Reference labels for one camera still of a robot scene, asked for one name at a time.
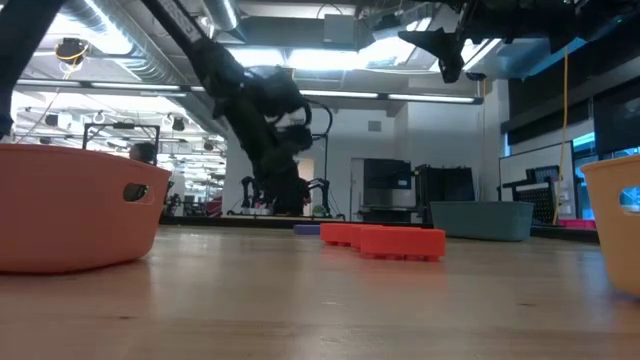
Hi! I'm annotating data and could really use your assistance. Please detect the orange plastic basket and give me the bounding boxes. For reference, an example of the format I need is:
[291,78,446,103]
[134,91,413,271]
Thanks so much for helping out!
[0,143,173,275]

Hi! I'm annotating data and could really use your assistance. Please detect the black perforated chair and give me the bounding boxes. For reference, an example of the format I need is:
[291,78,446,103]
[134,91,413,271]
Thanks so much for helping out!
[497,165,564,225]

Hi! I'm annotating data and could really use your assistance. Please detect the red studded building block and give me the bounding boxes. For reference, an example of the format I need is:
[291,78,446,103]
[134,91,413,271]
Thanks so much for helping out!
[348,223,386,251]
[319,222,357,248]
[359,226,447,263]

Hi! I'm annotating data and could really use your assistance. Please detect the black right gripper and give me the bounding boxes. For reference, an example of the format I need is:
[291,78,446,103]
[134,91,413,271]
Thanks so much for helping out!
[397,0,507,84]

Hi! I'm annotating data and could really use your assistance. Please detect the black aluminium table frame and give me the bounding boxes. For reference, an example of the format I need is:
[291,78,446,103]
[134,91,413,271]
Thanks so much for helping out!
[159,213,601,245]

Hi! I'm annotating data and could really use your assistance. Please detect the blue-grey plastic basket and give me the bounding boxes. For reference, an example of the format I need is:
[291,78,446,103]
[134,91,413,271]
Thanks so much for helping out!
[429,200,535,243]

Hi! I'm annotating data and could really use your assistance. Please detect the black storage cabinet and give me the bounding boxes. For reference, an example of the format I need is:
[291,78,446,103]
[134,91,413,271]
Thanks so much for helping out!
[413,164,476,224]

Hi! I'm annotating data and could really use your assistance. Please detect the yellow plastic basket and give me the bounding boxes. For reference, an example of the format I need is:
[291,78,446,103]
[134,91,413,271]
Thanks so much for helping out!
[579,154,640,297]

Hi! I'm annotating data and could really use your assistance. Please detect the person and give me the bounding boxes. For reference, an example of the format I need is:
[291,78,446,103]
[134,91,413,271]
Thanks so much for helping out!
[127,141,174,204]

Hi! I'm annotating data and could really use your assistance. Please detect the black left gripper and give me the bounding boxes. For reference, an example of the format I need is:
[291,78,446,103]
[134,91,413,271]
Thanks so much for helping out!
[209,64,315,217]

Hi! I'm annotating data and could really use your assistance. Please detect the black monitor cabinet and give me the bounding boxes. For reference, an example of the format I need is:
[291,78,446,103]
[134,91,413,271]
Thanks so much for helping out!
[362,158,414,224]

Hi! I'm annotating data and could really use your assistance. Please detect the round silver ventilation duct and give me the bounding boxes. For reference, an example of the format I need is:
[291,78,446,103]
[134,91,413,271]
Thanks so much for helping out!
[202,0,241,31]

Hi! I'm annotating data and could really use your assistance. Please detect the pink box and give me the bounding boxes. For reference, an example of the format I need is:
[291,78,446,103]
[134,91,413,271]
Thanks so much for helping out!
[558,218,598,231]

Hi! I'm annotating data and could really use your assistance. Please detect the large ribbed ventilation duct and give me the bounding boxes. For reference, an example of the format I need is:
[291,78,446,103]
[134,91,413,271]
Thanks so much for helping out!
[59,0,229,139]

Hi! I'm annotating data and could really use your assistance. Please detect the thin black gantry frame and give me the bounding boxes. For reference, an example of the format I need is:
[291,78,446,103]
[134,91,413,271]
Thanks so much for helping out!
[82,122,161,151]

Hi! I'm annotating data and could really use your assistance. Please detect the grey ceiling box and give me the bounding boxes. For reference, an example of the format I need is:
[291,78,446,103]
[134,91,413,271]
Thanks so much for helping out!
[323,13,362,51]

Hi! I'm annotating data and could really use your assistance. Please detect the long ceiling light rail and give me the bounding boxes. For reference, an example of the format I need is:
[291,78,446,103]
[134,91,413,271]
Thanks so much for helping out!
[13,78,485,106]

